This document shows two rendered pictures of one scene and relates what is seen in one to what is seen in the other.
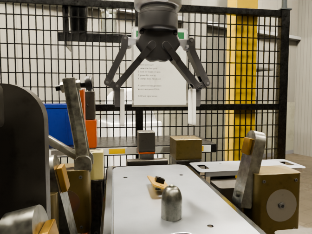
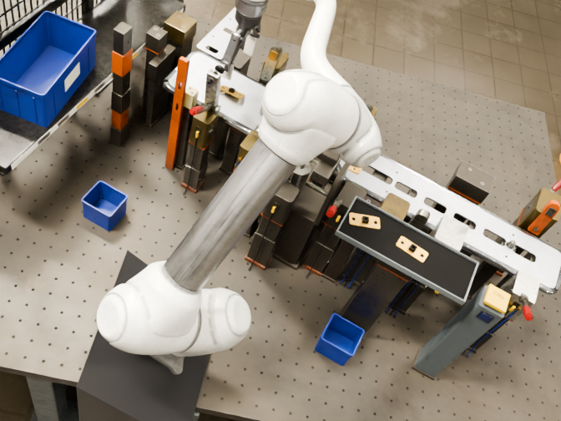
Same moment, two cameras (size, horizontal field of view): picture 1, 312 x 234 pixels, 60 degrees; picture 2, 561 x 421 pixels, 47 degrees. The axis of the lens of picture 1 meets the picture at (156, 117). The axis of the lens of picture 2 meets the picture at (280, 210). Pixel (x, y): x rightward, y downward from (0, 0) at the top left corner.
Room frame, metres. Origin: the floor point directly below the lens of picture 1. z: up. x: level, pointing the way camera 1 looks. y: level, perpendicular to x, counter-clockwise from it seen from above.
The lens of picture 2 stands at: (-0.22, 1.31, 2.47)
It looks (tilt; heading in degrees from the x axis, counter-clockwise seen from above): 53 degrees down; 288
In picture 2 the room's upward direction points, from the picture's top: 21 degrees clockwise
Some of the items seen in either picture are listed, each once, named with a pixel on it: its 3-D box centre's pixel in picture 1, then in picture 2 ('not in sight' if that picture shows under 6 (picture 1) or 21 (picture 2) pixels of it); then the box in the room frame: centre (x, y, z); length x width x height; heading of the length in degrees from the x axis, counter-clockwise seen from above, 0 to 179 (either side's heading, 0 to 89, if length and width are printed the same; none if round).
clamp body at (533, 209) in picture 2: not in sight; (521, 231); (-0.49, -0.37, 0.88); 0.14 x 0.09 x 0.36; 99
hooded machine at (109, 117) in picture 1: (129, 140); not in sight; (3.31, 0.33, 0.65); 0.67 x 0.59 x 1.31; 118
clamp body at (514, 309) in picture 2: not in sight; (494, 317); (-0.55, 0.01, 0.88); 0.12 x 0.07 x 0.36; 99
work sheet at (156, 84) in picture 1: (159, 68); not in sight; (1.08, -0.02, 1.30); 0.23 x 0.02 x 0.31; 99
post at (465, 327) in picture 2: not in sight; (457, 335); (-0.47, 0.18, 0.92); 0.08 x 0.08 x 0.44; 9
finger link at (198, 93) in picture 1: (200, 93); not in sight; (0.53, -0.09, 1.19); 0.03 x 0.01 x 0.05; 99
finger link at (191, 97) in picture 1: (191, 107); (250, 45); (0.53, -0.07, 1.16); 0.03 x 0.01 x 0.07; 9
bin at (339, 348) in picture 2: not in sight; (338, 340); (-0.21, 0.32, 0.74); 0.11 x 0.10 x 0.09; 9
